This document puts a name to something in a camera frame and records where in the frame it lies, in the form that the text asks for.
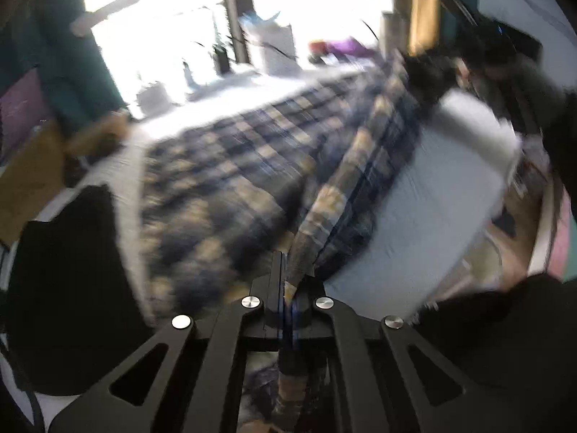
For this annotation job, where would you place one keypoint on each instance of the plaid pants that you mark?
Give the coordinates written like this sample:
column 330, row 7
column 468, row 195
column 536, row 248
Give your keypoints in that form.
column 234, row 158

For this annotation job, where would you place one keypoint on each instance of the dark window post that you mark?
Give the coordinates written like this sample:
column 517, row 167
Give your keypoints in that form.
column 234, row 9

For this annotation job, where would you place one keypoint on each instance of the dark cloth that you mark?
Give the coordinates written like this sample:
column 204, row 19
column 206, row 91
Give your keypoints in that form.
column 505, row 324

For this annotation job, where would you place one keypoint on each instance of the purple cloth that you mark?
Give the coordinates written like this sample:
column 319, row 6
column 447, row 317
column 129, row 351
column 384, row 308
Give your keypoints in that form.
column 345, row 46

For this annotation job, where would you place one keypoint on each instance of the black cloth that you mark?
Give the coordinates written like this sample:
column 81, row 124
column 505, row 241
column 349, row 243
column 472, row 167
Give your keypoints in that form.
column 67, row 288

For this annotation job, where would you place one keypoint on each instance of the teal curtain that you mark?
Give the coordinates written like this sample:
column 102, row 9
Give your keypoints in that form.
column 54, row 45

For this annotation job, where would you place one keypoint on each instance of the steel tumbler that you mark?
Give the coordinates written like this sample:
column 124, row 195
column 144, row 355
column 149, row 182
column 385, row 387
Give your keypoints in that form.
column 393, row 29

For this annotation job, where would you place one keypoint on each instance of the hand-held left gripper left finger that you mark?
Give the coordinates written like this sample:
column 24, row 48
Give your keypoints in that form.
column 275, row 306

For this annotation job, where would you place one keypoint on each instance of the white textured tablecloth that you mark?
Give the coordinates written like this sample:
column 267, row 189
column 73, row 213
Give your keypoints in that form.
column 428, row 216

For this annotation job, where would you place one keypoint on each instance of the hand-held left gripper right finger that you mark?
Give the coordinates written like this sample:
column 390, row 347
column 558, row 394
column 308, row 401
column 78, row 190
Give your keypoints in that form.
column 302, row 315

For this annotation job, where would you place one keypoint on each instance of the white desk lamp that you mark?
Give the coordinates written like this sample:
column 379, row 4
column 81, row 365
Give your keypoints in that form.
column 103, row 11

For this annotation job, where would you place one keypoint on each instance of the mustard yellow curtain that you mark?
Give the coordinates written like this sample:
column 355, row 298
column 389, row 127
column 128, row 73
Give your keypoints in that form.
column 419, row 4

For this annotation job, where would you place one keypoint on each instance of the white perforated basket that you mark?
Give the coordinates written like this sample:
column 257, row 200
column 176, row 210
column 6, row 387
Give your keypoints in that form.
column 277, row 49

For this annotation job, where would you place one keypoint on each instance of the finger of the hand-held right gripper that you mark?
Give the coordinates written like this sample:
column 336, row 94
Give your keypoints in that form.
column 428, row 76

